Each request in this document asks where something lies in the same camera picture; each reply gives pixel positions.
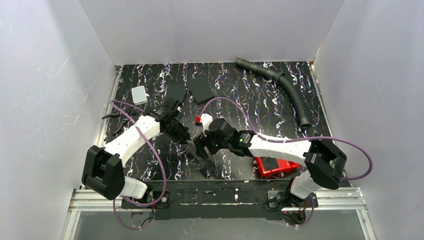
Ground grey leather card holder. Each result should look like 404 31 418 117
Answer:
186 140 203 162

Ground red plastic bin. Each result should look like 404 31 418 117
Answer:
254 157 302 178

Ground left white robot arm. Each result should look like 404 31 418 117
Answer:
81 103 191 200

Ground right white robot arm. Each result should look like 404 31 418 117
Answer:
194 113 347 200

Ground black flat box left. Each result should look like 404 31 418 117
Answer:
161 86 187 110

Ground black flat box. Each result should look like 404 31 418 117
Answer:
187 78 215 105
161 86 187 110

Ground white square box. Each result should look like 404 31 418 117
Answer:
131 86 148 106

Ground black pliers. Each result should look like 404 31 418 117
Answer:
101 112 130 136

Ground black flat box right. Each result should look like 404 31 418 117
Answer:
187 78 215 105

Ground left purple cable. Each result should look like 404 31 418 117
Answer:
109 100 168 230

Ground purple cable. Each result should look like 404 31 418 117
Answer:
109 100 168 230
200 96 374 228

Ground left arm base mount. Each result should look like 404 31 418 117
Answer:
121 191 171 209

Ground black corrugated hose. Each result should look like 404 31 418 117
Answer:
235 57 312 129

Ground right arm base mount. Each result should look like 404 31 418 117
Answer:
263 190 319 229

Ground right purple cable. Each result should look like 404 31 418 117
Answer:
200 96 374 228

